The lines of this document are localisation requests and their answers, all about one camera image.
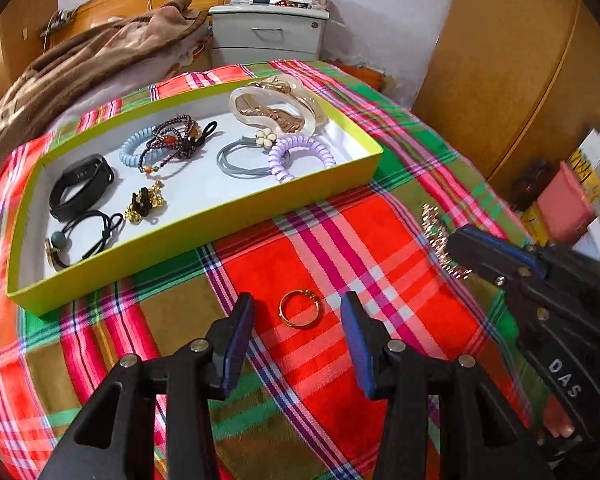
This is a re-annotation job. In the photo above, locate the wooden wardrobe right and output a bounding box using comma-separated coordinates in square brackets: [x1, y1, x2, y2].
[413, 0, 600, 200]

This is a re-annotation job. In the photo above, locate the clear beige hair claw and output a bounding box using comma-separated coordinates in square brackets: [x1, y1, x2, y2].
[228, 75, 328, 136]

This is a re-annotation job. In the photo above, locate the brown paw print blanket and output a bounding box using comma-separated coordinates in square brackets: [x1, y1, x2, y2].
[0, 0, 209, 174]

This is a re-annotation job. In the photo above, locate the dark beaded bracelet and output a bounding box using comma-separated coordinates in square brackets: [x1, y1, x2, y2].
[138, 112, 220, 175]

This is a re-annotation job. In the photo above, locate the purple spiral hair tie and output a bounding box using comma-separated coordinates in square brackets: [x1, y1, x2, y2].
[267, 133, 337, 184]

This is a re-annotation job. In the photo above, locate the orange wooden stool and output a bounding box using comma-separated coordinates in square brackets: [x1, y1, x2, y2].
[330, 60, 396, 93]

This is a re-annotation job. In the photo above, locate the rose gold hair clip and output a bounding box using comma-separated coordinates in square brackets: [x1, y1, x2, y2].
[422, 204, 471, 281]

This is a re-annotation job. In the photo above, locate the yellow-green cardboard tray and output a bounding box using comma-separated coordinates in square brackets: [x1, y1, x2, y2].
[6, 81, 382, 316]

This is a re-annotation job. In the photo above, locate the right hand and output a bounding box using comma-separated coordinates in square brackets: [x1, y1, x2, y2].
[543, 396, 576, 438]

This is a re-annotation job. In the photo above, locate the wooden wardrobe left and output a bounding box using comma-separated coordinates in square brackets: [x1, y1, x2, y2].
[0, 0, 58, 99]

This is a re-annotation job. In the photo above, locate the grey flower hair tie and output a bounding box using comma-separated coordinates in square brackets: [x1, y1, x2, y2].
[215, 127, 292, 179]

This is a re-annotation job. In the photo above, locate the plaid red green cloth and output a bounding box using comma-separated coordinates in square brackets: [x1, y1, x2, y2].
[0, 62, 548, 479]

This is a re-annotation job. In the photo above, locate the pink waste bin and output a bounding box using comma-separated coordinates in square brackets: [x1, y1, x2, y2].
[536, 162, 595, 245]

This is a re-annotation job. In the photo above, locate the black gold charm scrunchie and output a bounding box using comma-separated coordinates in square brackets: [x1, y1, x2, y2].
[123, 180, 166, 224]

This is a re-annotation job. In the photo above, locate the blue spiral hair tie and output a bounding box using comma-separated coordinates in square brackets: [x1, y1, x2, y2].
[118, 126, 161, 170]

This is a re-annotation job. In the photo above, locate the wooden wardrobe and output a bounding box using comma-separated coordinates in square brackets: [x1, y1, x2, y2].
[0, 0, 58, 99]
[413, 0, 600, 200]

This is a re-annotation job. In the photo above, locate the black fitness band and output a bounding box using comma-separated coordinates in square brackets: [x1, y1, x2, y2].
[48, 154, 114, 222]

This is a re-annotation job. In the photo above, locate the gold ring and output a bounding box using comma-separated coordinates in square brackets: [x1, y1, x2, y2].
[277, 288, 324, 330]

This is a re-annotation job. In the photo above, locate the black bead hair tie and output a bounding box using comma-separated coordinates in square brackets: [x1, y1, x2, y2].
[43, 209, 127, 272]

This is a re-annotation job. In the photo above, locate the grey bedside cabinet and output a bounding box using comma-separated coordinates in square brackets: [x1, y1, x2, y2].
[209, 4, 329, 66]

